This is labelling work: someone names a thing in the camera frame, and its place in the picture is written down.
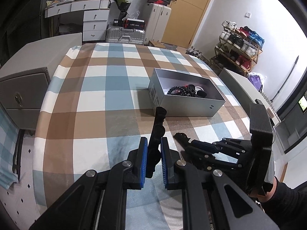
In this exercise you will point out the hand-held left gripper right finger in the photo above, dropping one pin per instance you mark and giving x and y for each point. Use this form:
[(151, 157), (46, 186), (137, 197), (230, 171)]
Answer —
[(165, 163)]

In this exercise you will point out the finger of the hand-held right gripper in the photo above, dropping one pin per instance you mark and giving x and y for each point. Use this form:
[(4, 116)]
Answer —
[(206, 160), (203, 144)]

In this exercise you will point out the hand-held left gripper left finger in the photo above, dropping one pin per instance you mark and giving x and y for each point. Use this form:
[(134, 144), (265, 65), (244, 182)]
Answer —
[(143, 163)]

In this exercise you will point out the long black hair clip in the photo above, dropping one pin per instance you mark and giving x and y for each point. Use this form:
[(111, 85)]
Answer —
[(158, 129)]

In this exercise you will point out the grey metal box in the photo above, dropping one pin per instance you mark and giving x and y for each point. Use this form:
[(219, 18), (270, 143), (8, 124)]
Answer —
[(187, 105)]

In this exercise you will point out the white round badge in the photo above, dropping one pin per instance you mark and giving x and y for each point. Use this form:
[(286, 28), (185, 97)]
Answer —
[(199, 87)]

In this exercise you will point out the black hair claw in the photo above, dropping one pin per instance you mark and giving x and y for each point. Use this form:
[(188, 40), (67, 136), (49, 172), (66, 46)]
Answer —
[(191, 87)]

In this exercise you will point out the person's right forearm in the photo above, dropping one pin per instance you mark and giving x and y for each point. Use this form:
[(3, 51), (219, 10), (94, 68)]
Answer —
[(287, 201)]

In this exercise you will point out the grey nightstand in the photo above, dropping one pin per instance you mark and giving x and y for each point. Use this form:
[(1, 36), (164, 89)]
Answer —
[(239, 86), (28, 60)]

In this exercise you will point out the purple bag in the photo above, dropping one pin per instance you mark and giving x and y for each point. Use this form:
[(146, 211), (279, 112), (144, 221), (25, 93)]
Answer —
[(255, 81)]

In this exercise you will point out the long curved pole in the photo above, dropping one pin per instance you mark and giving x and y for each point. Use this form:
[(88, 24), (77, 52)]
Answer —
[(287, 74)]

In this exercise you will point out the checked blanket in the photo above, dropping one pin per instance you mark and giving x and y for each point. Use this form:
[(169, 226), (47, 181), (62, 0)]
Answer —
[(96, 100)]

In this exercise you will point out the sneakers on floor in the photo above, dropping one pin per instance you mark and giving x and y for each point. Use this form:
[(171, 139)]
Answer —
[(194, 52)]

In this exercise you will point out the wooden shoe rack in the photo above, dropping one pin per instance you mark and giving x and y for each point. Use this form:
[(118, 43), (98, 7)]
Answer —
[(223, 52)]

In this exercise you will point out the rows of shoes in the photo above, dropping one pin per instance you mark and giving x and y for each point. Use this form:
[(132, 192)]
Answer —
[(242, 38)]

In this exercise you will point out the silver suitcase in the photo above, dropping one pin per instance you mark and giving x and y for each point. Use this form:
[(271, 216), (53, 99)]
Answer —
[(124, 34)]

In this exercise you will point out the white suitcase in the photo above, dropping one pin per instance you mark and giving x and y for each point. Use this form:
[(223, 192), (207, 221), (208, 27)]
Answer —
[(156, 24)]

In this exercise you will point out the wooden door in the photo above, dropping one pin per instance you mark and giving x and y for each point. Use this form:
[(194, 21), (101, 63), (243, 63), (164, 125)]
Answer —
[(189, 12)]

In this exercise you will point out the blue checked cloth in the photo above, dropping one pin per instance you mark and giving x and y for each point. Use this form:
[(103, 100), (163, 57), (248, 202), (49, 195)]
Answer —
[(7, 153)]

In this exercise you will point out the black red flat box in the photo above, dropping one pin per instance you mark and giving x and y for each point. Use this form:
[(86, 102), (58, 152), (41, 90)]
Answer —
[(134, 23)]

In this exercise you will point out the small black box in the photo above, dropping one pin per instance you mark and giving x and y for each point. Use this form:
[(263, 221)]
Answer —
[(117, 22)]

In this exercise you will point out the black red shoe box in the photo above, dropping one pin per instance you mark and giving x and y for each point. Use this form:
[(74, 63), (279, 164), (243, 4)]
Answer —
[(158, 0)]

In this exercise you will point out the white desk with drawers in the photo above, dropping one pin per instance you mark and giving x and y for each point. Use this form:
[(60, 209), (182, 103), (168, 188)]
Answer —
[(93, 16)]

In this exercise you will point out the black wrapped bouquet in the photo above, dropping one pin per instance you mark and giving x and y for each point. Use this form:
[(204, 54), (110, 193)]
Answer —
[(123, 7)]

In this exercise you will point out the white wall switch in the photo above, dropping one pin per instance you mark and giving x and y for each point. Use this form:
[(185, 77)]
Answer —
[(247, 14)]

